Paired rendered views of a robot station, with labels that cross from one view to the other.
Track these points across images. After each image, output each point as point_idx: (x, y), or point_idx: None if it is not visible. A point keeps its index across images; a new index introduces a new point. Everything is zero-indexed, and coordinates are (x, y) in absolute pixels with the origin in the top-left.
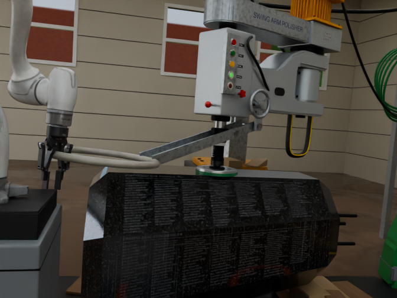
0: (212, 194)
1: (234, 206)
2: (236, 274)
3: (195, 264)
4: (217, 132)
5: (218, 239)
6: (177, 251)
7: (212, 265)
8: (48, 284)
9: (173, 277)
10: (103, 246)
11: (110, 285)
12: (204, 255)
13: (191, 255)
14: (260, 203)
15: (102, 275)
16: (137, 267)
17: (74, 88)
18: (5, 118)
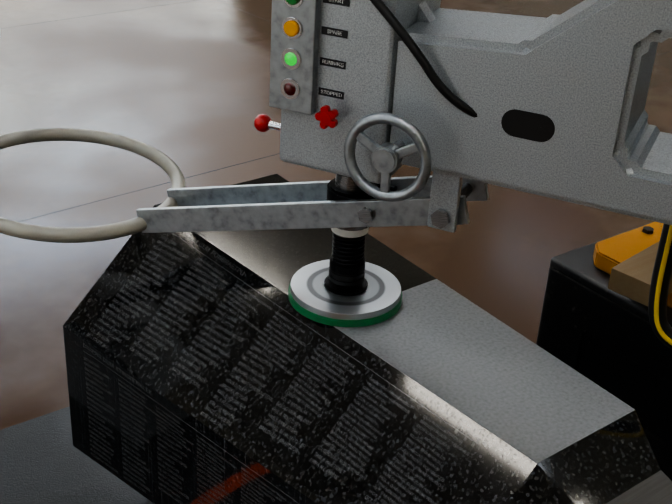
0: (256, 345)
1: (269, 396)
2: None
3: (174, 465)
4: (327, 195)
5: (204, 447)
6: (148, 420)
7: (198, 489)
8: None
9: (146, 462)
10: (64, 341)
11: (78, 410)
12: (185, 459)
13: (166, 443)
14: (323, 427)
15: (69, 386)
16: (103, 406)
17: None
18: None
